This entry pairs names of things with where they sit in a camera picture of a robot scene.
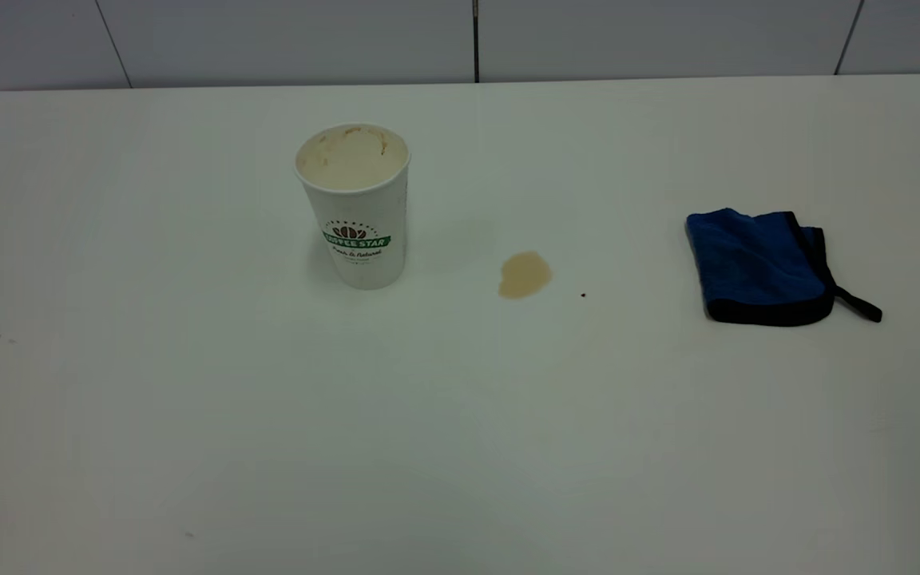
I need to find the tan coffee spill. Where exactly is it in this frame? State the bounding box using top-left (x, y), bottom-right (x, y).
top-left (498, 251), bottom-right (553, 300)

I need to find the blue cloth with black trim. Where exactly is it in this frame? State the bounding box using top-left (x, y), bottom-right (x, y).
top-left (684, 208), bottom-right (883, 327)

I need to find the white paper coffee cup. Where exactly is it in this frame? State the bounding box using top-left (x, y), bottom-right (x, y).
top-left (294, 122), bottom-right (412, 291)

